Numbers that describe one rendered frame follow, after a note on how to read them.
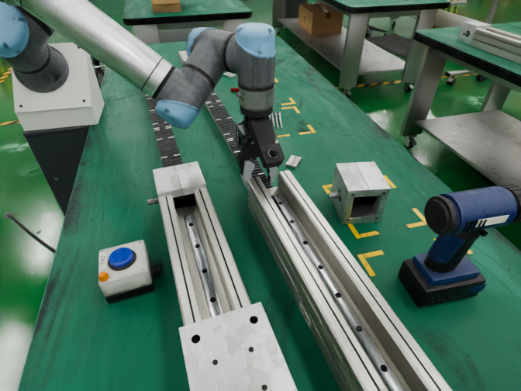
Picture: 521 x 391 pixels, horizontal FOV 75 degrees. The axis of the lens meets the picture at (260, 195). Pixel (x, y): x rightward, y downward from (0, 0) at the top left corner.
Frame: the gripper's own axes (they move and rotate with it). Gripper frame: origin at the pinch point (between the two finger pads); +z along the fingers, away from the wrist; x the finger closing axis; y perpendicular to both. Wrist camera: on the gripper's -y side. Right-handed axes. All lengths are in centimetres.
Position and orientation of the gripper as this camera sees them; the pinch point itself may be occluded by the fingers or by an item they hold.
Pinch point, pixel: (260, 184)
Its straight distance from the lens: 83.3
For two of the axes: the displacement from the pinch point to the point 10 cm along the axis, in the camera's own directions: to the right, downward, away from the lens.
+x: -9.4, 2.2, -2.6
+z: 0.0, 7.7, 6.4
